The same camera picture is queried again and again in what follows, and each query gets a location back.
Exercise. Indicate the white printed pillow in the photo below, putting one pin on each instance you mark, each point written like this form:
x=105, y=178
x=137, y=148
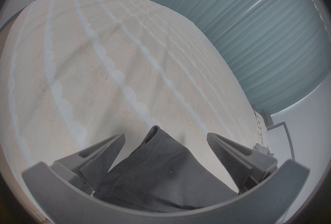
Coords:
x=261, y=127

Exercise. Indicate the bed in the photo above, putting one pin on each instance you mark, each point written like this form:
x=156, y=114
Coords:
x=103, y=62

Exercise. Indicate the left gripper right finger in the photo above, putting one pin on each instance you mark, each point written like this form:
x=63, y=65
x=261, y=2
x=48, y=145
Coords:
x=243, y=163

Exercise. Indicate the grey bedside table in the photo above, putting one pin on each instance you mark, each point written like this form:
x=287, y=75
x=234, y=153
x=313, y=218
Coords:
x=267, y=118

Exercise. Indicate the black T-shirt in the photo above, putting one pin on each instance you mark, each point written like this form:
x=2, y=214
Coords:
x=168, y=173

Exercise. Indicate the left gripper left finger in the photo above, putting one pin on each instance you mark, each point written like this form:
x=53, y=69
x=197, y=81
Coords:
x=95, y=163

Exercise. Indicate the pile of clothes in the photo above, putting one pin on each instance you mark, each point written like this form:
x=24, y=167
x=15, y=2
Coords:
x=263, y=150

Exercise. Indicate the blue-green curtain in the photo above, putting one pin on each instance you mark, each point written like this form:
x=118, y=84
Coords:
x=245, y=23

